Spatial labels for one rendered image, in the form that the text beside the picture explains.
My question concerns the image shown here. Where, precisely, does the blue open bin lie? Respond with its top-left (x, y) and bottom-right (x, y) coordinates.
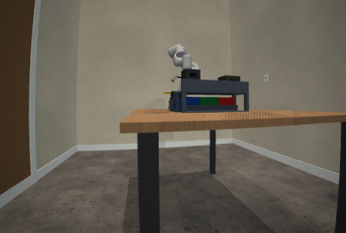
top-left (180, 97), bottom-right (199, 111)

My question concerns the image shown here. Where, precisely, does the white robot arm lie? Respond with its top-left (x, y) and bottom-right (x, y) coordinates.
top-left (168, 45), bottom-right (199, 82)

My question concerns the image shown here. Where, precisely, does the grey metal shelf rack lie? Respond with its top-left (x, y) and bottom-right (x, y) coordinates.
top-left (168, 79), bottom-right (249, 113)

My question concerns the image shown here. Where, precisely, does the green open bin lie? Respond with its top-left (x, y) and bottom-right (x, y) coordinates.
top-left (200, 97), bottom-right (218, 105)

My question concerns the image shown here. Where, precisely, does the red bin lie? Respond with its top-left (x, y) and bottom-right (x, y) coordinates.
top-left (218, 97), bottom-right (235, 105)

